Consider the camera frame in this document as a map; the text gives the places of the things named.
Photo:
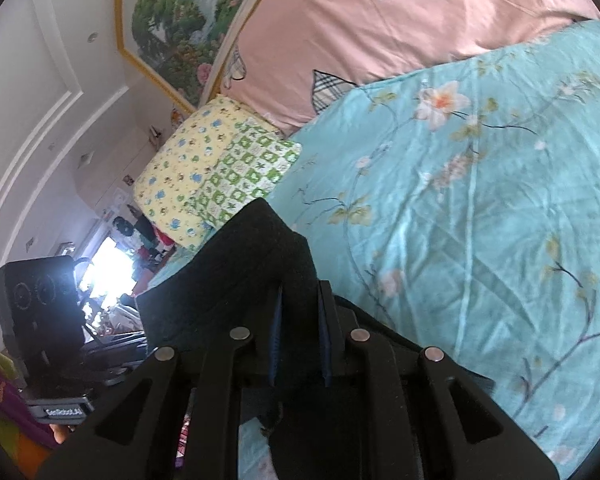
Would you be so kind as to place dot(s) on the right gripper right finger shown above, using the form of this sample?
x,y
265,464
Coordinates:
x,y
405,412

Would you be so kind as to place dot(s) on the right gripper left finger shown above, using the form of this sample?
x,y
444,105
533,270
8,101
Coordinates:
x,y
179,413

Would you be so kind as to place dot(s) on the black pants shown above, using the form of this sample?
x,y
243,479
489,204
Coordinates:
x,y
255,253

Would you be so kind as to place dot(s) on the person's left hand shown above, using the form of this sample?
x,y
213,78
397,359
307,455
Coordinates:
x,y
62,432

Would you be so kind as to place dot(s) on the red cloth beside pillow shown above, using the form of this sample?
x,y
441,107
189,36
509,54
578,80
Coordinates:
x,y
152,250

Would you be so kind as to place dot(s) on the yellow cartoon print pillow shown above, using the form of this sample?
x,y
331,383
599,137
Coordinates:
x,y
179,167

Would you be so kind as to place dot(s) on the light blue floral bedsheet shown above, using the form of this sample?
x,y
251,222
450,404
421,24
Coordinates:
x,y
460,206

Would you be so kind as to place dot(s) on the green checkered small pillow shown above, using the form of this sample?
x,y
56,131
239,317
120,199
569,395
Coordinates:
x,y
249,167

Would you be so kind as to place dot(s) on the gold framed landscape painting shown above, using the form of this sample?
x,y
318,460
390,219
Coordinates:
x,y
180,45

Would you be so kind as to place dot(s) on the pink quilt with plaid hearts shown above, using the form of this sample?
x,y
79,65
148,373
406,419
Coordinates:
x,y
293,58

